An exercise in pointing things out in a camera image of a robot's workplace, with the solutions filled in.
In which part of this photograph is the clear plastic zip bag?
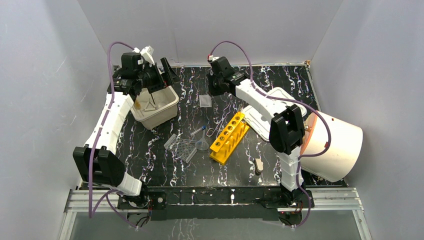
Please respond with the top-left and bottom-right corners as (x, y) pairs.
(199, 94), (212, 108)

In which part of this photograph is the clear plastic funnel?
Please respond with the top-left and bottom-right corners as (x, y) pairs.
(195, 130), (210, 151)

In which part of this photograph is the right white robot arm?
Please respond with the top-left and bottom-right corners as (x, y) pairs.
(207, 55), (305, 207)

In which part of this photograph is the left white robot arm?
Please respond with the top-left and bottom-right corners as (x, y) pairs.
(72, 51), (180, 208)

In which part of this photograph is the beige plastic bin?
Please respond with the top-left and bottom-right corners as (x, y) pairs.
(131, 86), (179, 130)

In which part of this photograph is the blue capped plastic tube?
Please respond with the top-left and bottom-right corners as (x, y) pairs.
(190, 125), (206, 136)

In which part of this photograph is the white bin lid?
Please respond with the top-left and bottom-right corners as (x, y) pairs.
(237, 87), (307, 142)

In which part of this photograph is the yellow test tube rack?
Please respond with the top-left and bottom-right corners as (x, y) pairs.
(209, 111), (250, 165)

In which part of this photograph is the clear well plate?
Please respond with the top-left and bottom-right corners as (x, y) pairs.
(163, 134), (198, 164)

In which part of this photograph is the small beige stopper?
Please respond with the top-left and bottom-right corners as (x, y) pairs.
(254, 158), (264, 176)

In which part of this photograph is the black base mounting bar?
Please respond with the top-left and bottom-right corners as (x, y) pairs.
(144, 186), (291, 221)

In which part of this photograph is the white centrifuge with orange lid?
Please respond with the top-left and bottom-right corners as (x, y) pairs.
(300, 112), (363, 183)

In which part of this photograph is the aluminium frame rail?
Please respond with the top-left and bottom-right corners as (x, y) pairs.
(58, 187), (373, 240)

